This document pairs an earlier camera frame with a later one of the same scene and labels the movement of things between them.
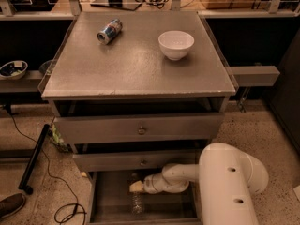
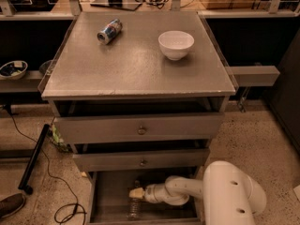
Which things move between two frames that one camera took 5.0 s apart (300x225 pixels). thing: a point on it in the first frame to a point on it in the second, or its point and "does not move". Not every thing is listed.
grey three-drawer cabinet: [136, 92] does not move
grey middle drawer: [132, 161] does not move
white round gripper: [152, 184] to [150, 193]
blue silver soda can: [110, 32] does not move
